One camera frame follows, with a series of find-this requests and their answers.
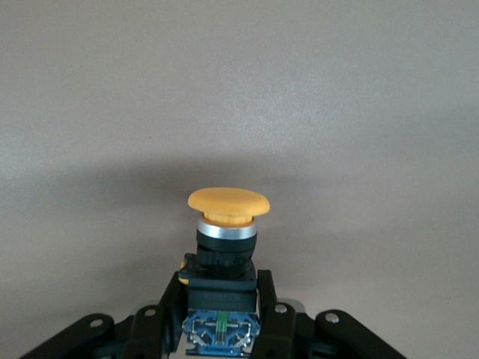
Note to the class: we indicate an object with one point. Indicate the yellow mushroom push button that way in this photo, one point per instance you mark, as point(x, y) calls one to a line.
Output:
point(226, 203)

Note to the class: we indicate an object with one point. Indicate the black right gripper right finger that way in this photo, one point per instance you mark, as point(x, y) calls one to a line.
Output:
point(284, 329)

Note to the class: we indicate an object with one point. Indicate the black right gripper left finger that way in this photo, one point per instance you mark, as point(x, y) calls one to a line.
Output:
point(149, 329)

